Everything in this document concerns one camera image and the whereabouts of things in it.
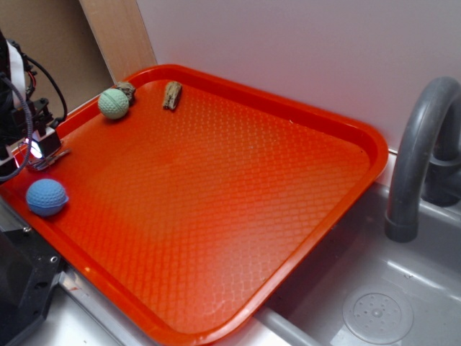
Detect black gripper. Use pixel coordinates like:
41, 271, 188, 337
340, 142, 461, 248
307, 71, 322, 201
0, 36, 61, 177

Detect silver keys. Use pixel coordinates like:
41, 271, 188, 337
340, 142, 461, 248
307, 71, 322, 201
26, 148, 71, 172

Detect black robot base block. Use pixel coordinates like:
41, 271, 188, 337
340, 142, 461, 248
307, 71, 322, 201
1, 229, 63, 345

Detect blue golf ball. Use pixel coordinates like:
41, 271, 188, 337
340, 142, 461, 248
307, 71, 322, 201
26, 179, 68, 217

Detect green golf ball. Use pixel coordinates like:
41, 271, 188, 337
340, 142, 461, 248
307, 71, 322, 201
98, 89, 129, 120

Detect light wooden board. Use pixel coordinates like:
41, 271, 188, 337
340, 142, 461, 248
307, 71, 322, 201
80, 0, 157, 81

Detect light brown wood piece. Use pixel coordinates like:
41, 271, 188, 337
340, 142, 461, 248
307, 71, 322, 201
162, 81, 182, 111

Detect orange plastic tray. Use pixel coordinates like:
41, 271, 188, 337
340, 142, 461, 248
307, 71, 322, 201
0, 63, 390, 346

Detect grey plastic sink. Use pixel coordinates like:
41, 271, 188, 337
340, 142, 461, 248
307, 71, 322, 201
6, 185, 460, 345

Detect round sink drain cover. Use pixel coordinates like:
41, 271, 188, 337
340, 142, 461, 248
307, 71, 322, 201
342, 285, 413, 345

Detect grey curved faucet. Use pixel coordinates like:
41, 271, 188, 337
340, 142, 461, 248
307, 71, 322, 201
385, 76, 460, 243

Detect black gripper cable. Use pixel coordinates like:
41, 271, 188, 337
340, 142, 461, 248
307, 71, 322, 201
0, 53, 69, 183

